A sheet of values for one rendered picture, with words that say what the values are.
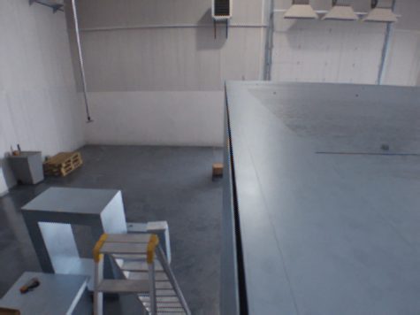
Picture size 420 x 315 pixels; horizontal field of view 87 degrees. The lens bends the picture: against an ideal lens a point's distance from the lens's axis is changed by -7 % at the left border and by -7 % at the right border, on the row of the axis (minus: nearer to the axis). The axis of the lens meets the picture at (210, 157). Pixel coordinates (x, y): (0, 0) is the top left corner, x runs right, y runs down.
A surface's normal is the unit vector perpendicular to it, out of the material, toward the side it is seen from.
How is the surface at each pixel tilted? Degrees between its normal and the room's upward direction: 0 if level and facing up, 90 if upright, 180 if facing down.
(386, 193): 0
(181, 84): 90
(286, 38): 90
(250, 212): 0
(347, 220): 0
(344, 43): 90
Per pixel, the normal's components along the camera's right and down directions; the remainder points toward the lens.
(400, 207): 0.00, -0.94
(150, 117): -0.06, 0.35
